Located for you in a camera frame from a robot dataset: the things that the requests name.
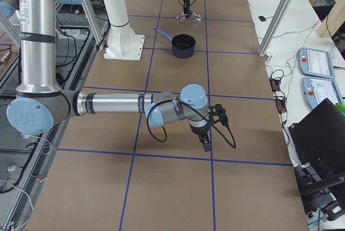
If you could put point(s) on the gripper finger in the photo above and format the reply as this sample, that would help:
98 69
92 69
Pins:
205 141

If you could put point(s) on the glass pot lid blue knob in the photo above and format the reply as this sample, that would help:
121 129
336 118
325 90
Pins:
192 19

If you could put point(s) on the dark blue saucepan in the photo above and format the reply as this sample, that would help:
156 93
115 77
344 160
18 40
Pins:
183 45

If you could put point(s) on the black small box device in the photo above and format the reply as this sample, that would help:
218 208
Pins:
262 18

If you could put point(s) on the black laptop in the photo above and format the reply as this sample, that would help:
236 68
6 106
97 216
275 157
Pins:
320 136

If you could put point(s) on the teach pendant near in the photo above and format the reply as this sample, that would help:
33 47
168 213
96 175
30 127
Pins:
317 89

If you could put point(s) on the teach pendant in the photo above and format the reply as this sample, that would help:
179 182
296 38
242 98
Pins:
317 89
316 63

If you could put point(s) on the teach pendant far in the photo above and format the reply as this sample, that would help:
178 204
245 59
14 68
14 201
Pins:
316 63

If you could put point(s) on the green plastic clamp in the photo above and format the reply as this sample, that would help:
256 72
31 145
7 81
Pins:
340 107

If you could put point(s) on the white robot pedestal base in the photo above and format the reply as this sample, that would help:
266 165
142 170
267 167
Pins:
122 43

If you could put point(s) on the aluminium frame post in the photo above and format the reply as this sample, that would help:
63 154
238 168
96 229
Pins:
274 24

